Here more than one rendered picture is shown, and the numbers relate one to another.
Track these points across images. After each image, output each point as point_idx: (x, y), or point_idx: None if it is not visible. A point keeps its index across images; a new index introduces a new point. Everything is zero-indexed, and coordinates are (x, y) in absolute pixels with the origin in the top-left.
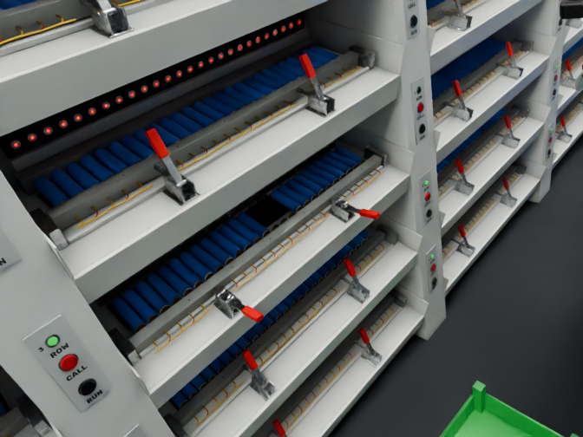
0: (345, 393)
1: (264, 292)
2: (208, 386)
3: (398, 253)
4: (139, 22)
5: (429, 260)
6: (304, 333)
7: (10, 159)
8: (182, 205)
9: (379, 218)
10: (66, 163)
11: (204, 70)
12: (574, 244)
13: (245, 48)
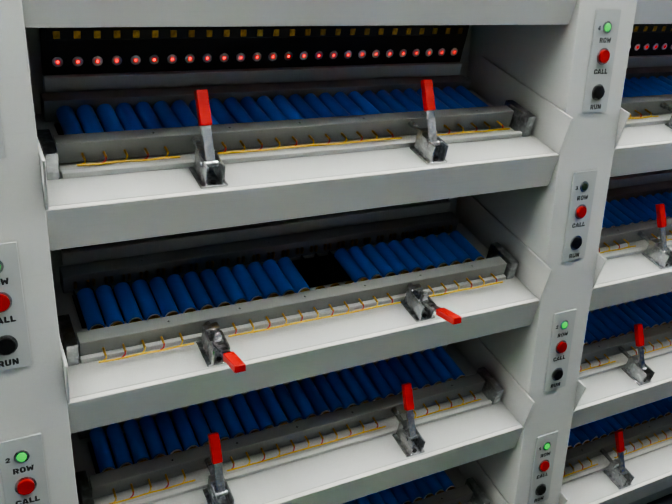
0: None
1: (265, 355)
2: (149, 463)
3: (493, 417)
4: None
5: (541, 451)
6: (308, 459)
7: (45, 76)
8: (202, 188)
9: (486, 359)
10: (100, 103)
11: (306, 64)
12: None
13: (370, 57)
